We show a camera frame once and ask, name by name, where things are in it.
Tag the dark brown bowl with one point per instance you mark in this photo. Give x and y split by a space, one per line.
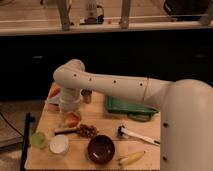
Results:
101 149

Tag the orange carrot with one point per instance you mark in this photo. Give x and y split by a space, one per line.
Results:
53 92

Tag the white handled brush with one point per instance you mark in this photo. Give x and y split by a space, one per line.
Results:
122 130

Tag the yellow banana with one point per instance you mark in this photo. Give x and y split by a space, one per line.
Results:
131 158

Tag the green tray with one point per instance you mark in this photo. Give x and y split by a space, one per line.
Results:
133 111

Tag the black table clamp bar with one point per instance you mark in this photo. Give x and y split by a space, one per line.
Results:
29 119

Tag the white paper cup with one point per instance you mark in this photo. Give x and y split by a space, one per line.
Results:
59 144

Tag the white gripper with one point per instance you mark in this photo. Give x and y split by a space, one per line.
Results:
69 99

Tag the green plastic cup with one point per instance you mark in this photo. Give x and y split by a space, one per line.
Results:
38 140

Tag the white bottle on shelf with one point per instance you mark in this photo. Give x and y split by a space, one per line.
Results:
93 13

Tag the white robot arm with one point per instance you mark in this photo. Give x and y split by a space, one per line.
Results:
186 107

